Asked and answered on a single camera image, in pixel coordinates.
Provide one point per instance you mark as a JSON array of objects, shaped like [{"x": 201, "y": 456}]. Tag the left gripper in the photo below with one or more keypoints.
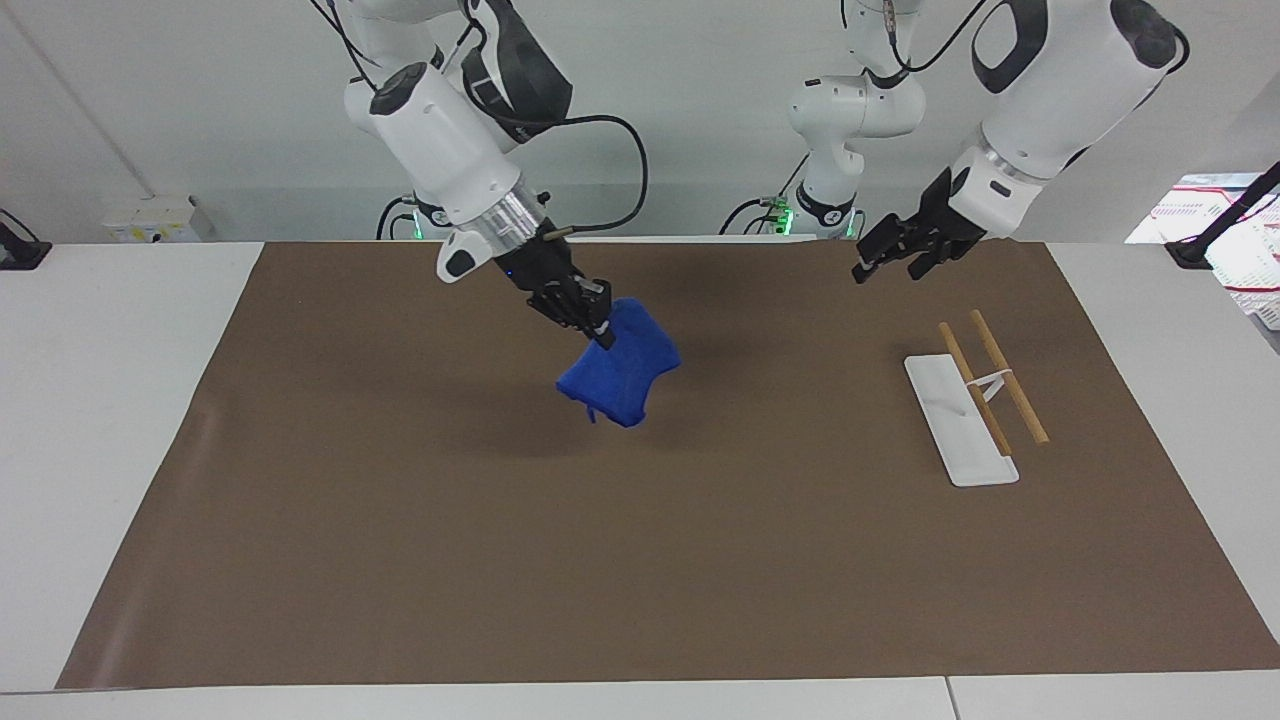
[{"x": 942, "y": 225}]

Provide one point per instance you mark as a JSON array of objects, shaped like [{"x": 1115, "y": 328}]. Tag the white wall socket box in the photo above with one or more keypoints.
[{"x": 160, "y": 220}]

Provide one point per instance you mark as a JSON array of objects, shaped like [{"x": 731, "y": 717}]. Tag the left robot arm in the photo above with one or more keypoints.
[{"x": 1060, "y": 80}]

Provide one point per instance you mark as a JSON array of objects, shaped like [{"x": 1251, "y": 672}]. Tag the blue towel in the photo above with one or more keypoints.
[{"x": 620, "y": 375}]

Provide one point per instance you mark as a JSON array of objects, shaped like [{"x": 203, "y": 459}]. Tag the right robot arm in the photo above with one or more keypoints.
[{"x": 440, "y": 150}]

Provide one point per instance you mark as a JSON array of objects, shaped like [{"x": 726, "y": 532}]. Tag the white rack with wooden rods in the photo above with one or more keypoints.
[{"x": 960, "y": 420}]

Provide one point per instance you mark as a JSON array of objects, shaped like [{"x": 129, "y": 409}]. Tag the black stand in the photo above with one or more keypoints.
[
  {"x": 1225, "y": 220},
  {"x": 22, "y": 255}
]

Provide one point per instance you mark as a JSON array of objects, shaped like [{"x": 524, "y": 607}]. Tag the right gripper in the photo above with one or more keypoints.
[{"x": 532, "y": 265}]

